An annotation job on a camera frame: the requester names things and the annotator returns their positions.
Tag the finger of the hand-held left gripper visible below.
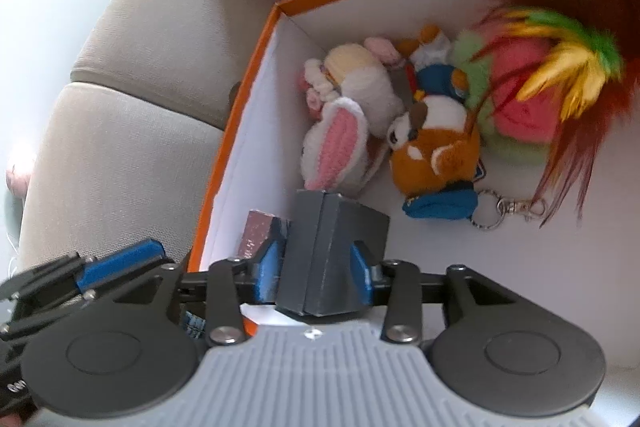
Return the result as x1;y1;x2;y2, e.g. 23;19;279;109
0;239;167;344

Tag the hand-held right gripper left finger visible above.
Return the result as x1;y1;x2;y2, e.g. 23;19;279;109
107;237;287;349

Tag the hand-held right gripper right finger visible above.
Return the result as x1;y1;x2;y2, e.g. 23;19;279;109
350;239;523;344

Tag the dark grey box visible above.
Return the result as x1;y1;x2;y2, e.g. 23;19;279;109
275;189;391;317

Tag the brown printed card pack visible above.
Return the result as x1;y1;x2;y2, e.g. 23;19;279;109
235;208;287;263

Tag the orange cardboard box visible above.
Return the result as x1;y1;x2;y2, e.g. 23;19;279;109
189;0;640;390

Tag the white bunny plush toy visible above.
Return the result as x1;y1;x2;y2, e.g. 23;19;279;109
299;36;407;192

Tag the metal keyring with clasp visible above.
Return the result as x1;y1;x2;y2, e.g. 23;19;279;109
470;189;549;231

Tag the blue and orange plush toy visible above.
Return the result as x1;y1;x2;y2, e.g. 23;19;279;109
397;24;474;108

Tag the pink strawberry plush toy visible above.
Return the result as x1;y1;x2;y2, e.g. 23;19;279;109
450;29;566;166

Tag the red feather toy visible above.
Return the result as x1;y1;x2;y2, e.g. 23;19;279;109
452;0;640;229

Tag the beige sofa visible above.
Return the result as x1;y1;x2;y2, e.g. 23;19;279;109
17;0;623;269

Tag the pink plush item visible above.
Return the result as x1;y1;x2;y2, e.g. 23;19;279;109
5;156;34;198

